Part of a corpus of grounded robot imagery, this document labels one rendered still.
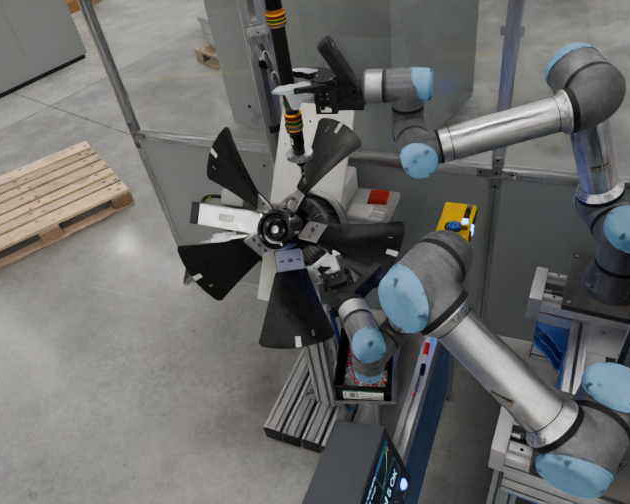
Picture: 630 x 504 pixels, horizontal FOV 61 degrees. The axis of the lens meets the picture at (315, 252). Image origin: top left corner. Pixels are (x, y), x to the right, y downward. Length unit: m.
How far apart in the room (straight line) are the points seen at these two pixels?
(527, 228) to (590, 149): 0.87
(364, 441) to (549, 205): 1.40
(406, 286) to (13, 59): 6.28
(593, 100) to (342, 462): 0.86
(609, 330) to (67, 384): 2.52
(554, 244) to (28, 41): 5.94
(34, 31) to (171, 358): 4.81
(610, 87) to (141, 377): 2.45
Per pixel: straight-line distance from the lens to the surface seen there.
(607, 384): 1.17
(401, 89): 1.26
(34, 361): 3.38
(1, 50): 6.89
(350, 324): 1.30
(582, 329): 1.68
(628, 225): 1.53
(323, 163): 1.56
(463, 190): 2.23
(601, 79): 1.28
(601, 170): 1.53
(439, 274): 1.01
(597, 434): 1.12
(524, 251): 2.38
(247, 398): 2.70
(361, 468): 1.05
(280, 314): 1.60
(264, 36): 1.90
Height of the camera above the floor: 2.19
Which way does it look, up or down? 41 degrees down
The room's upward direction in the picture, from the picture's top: 10 degrees counter-clockwise
